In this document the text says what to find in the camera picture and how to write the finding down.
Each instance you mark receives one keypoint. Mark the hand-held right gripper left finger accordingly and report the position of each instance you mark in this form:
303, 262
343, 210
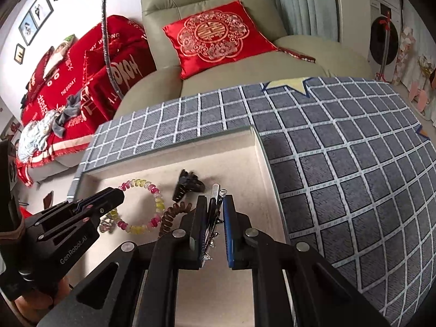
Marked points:
201, 238

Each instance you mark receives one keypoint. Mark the red printed sofa blanket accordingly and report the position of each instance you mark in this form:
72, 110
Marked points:
129, 61

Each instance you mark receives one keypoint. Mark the floral wall decoration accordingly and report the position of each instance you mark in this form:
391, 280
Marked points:
415, 68

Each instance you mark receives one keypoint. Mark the wall poster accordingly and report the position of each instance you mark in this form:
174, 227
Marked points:
12, 127

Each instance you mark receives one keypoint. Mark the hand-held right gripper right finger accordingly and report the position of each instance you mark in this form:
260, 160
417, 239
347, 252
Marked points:
229, 231

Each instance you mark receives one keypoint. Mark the grey checkered tablecloth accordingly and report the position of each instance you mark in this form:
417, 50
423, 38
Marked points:
340, 177

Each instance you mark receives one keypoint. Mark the white washing machine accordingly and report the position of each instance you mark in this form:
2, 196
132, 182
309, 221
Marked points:
385, 41

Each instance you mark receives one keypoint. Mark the silver hair clip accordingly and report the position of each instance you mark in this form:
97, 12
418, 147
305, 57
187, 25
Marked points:
216, 197

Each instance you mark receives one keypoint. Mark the pale blue curtain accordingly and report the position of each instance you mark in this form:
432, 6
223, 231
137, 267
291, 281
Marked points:
299, 0

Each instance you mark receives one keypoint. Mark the black framed couple photo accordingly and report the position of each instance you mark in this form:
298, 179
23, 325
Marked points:
41, 6

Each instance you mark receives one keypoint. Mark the white and blue garment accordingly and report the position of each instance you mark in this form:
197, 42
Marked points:
34, 136

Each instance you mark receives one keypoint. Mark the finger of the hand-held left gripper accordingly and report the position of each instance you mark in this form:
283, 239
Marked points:
102, 208
109, 192

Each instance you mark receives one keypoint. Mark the white and green printed pillow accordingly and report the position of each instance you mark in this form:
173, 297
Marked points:
59, 54

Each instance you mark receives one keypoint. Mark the black claw clip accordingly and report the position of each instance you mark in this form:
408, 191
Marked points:
184, 185

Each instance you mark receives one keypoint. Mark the grey jewelry tray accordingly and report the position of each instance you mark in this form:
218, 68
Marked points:
221, 156

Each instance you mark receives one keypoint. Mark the red lettered pillow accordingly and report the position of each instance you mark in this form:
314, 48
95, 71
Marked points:
41, 71

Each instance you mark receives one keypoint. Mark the red embroidered cushion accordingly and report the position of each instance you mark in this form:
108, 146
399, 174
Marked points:
211, 37

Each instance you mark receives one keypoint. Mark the sofa with red cover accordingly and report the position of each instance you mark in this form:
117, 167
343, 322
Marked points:
47, 172

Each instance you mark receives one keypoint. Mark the plain red pillow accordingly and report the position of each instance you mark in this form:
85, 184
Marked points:
95, 64

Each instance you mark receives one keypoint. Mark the grey cloth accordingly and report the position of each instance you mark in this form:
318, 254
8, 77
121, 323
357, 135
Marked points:
70, 109

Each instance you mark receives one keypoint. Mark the clear crystal hair clip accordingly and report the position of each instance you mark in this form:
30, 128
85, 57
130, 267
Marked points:
106, 225

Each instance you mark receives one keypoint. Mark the black framed portrait photo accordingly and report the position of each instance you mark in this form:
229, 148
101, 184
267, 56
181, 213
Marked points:
29, 29

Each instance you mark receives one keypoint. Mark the person's left hand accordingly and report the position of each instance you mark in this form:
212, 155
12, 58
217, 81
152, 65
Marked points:
37, 305

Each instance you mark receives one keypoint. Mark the small black picture frame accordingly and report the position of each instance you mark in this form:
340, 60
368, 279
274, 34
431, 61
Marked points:
19, 53

